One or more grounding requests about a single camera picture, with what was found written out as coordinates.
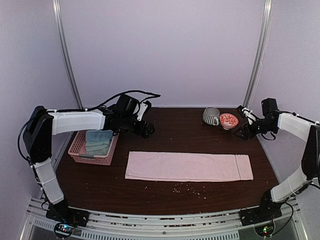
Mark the pink towel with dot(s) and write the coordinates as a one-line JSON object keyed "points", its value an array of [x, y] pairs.
{"points": [[188, 167]]}

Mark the left aluminium frame post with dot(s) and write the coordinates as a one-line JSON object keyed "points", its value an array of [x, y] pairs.
{"points": [[66, 56]]}

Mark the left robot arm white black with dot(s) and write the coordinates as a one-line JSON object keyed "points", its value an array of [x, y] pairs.
{"points": [[119, 113]]}

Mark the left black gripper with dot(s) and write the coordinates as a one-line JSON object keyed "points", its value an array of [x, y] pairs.
{"points": [[147, 133]]}

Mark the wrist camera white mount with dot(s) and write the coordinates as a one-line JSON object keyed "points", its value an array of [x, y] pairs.
{"points": [[246, 113], [143, 108]]}

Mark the striped grey mug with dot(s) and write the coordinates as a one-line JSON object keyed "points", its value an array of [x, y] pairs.
{"points": [[211, 116]]}

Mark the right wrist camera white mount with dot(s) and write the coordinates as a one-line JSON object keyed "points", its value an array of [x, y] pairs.
{"points": [[246, 113]]}

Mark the pink plastic basket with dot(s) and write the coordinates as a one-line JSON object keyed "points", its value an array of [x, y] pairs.
{"points": [[77, 151]]}

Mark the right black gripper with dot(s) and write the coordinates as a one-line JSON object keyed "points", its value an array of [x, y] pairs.
{"points": [[245, 127]]}

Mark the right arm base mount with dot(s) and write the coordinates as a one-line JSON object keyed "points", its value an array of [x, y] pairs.
{"points": [[260, 218]]}

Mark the red patterned bowl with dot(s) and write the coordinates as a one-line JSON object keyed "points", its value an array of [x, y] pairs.
{"points": [[228, 121]]}

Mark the aluminium frame post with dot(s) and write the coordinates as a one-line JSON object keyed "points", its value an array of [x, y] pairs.
{"points": [[261, 46], [66, 56]]}

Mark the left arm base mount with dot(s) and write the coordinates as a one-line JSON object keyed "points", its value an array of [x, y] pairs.
{"points": [[66, 226]]}

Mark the blue towel back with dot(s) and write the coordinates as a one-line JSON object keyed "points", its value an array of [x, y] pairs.
{"points": [[98, 137]]}

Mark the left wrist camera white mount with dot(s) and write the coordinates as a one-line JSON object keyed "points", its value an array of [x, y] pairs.
{"points": [[143, 108]]}

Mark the right aluminium frame post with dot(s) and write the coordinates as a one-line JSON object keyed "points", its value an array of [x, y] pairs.
{"points": [[261, 46]]}

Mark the green panda towel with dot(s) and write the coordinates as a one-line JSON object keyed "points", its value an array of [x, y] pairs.
{"points": [[97, 148]]}

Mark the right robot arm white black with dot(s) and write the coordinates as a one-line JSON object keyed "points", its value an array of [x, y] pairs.
{"points": [[301, 129]]}

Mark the front aluminium rail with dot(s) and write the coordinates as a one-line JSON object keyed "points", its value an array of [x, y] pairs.
{"points": [[223, 225]]}

